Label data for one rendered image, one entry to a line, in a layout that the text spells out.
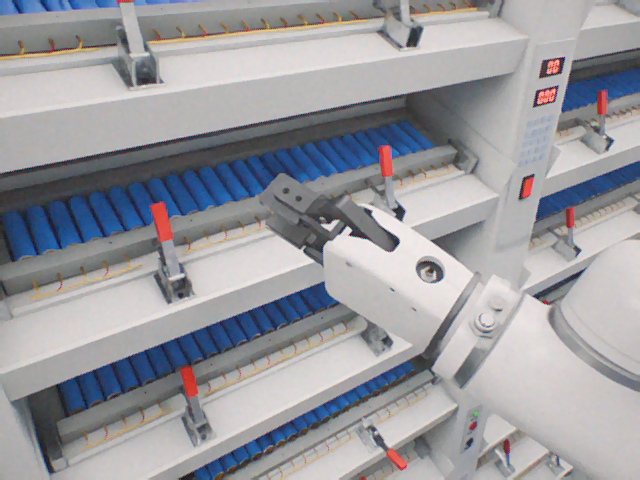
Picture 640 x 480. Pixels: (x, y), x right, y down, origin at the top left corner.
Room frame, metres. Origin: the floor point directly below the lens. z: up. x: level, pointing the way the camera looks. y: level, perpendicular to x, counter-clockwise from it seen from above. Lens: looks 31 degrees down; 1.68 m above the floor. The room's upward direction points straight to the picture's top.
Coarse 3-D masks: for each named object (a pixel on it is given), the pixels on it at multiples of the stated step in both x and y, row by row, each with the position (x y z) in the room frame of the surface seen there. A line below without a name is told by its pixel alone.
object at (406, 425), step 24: (408, 360) 0.72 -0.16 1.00; (432, 360) 0.70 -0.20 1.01; (408, 408) 0.63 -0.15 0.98; (432, 408) 0.63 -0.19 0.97; (456, 408) 0.65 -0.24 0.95; (384, 432) 0.58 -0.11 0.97; (408, 432) 0.59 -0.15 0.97; (264, 456) 0.52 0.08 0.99; (312, 456) 0.53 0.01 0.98; (336, 456) 0.53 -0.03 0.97; (360, 456) 0.54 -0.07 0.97; (384, 456) 0.57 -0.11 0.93
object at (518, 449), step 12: (516, 432) 0.90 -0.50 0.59; (504, 444) 0.82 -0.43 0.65; (516, 444) 0.87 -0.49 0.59; (528, 444) 0.87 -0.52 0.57; (540, 444) 0.88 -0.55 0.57; (480, 456) 0.83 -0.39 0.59; (492, 456) 0.83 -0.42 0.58; (504, 456) 0.82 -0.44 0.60; (516, 456) 0.84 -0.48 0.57; (528, 456) 0.84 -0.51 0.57; (540, 456) 0.85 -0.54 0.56; (480, 468) 0.80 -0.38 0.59; (492, 468) 0.81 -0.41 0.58; (504, 468) 0.80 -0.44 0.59; (516, 468) 0.81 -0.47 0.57
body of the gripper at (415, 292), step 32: (384, 224) 0.33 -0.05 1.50; (352, 256) 0.31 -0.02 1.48; (384, 256) 0.31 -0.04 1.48; (416, 256) 0.31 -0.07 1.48; (448, 256) 0.31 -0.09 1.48; (352, 288) 0.33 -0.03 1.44; (384, 288) 0.30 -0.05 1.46; (416, 288) 0.29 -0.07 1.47; (448, 288) 0.29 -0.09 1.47; (384, 320) 0.32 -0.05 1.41; (416, 320) 0.29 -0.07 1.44; (448, 320) 0.28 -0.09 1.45
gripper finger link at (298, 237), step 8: (272, 216) 0.40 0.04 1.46; (272, 224) 0.40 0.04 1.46; (280, 224) 0.40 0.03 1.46; (288, 224) 0.40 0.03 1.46; (320, 224) 0.40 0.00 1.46; (280, 232) 0.39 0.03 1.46; (288, 232) 0.39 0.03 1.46; (296, 232) 0.39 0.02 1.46; (304, 232) 0.39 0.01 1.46; (288, 240) 0.38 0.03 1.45; (296, 240) 0.38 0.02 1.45; (304, 240) 0.38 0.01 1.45; (312, 240) 0.38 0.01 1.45; (320, 240) 0.39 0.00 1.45; (320, 248) 0.38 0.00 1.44
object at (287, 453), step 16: (400, 384) 0.65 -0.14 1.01; (416, 384) 0.65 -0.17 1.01; (384, 400) 0.62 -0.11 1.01; (416, 400) 0.64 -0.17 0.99; (352, 416) 0.58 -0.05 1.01; (368, 416) 0.60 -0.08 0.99; (320, 432) 0.55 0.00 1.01; (336, 432) 0.56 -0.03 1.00; (288, 448) 0.52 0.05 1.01; (304, 448) 0.52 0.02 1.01; (256, 464) 0.49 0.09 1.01; (272, 464) 0.50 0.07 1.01; (304, 464) 0.51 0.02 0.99
